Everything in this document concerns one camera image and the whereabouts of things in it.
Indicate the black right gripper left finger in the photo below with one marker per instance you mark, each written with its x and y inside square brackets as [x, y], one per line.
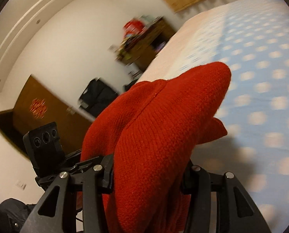
[56, 209]

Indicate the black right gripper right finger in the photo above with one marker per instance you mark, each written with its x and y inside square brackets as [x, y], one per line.
[236, 210]

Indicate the red knitted sweater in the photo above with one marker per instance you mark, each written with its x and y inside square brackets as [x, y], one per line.
[151, 131]

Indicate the brown wooden door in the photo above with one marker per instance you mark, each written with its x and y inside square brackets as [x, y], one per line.
[37, 106]

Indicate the black bag on chair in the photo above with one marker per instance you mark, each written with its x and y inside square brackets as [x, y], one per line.
[96, 97]

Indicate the red item on shelf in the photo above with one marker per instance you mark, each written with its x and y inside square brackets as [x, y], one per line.
[133, 27]

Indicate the blue polka dot bedspread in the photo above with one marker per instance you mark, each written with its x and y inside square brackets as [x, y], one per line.
[252, 38]

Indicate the black camera box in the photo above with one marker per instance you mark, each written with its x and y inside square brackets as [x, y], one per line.
[44, 149]

